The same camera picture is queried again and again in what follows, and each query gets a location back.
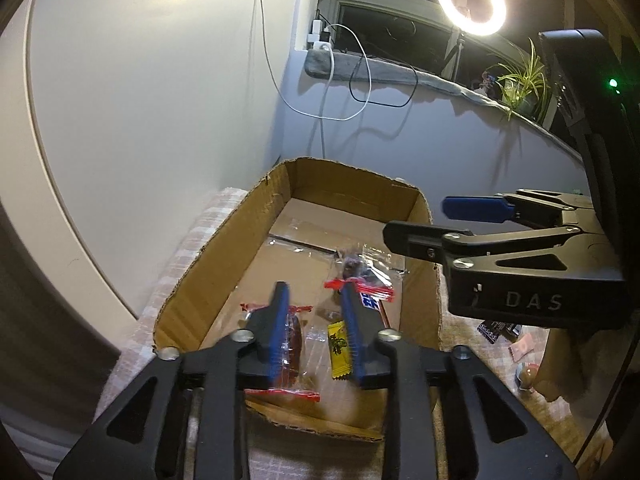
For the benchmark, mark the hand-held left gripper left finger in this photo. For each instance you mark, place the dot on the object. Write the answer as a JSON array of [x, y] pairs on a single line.
[[280, 332]]

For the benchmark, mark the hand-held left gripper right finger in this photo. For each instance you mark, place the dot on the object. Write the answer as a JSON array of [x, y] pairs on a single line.
[[352, 332]]

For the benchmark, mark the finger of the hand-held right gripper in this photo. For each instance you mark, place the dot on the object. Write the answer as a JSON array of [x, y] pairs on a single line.
[[415, 240], [475, 208]]

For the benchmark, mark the clear red-edged brown snack packet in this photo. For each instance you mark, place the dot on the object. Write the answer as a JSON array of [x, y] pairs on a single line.
[[296, 345]]

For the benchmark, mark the brown cardboard box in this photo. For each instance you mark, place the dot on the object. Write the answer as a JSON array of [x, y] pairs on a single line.
[[320, 210]]

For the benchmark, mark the yellow candy packet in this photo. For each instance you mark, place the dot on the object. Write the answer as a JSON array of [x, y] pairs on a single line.
[[337, 350]]

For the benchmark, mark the blue white candy bar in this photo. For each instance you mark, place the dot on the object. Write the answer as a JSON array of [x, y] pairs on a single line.
[[370, 301]]

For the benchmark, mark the clear dark snack packet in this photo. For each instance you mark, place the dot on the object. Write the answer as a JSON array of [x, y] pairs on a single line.
[[352, 265]]

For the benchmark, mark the beige cloth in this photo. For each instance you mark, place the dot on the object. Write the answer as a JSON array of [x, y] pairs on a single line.
[[560, 360]]

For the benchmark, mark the pink candy packet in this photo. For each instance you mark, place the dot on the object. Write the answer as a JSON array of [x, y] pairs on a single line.
[[522, 349]]

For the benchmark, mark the black snack packet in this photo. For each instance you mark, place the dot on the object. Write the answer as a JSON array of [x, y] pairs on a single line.
[[492, 331]]

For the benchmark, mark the small colourful candy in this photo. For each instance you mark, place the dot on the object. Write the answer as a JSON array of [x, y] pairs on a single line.
[[527, 375]]

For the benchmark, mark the small figurine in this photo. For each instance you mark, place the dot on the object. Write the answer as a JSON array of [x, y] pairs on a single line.
[[487, 82]]

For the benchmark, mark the potted spider plant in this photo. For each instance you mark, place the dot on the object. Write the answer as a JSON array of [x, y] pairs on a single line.
[[525, 80]]

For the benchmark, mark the grey windowsill cloth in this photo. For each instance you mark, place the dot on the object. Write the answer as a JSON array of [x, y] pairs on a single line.
[[340, 67]]

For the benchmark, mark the white power socket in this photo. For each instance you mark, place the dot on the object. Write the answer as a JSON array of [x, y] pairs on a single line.
[[321, 46]]

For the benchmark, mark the white charger plug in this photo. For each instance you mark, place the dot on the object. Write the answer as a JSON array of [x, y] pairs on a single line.
[[317, 27]]

